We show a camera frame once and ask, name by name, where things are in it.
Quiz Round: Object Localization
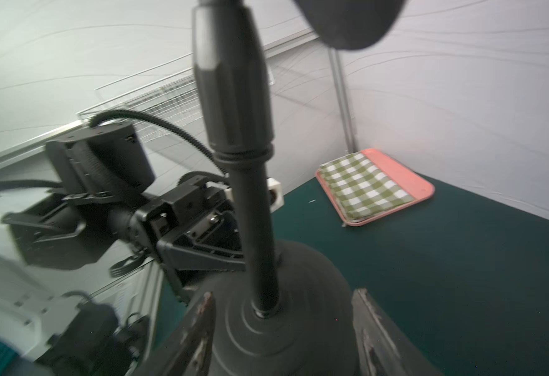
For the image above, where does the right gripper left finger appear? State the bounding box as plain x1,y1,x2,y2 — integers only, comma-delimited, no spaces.
133,291,216,376

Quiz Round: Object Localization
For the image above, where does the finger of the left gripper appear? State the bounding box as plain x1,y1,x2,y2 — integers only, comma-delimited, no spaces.
157,234,246,282
133,175,229,244

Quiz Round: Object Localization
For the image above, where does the white wire basket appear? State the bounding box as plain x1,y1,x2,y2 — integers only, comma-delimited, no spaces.
77,53,208,144

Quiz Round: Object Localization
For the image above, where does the black round stand base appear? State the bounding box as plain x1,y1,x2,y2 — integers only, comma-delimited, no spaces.
192,240,358,375

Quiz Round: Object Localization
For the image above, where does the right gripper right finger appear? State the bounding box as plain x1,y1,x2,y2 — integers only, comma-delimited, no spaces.
352,288,442,375

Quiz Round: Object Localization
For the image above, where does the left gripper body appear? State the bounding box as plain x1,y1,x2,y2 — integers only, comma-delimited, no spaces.
2,122,155,270

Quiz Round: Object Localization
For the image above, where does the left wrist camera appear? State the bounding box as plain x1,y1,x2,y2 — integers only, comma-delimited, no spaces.
208,178,285,213

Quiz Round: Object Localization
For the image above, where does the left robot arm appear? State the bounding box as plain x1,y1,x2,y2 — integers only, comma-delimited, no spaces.
0,111,245,375

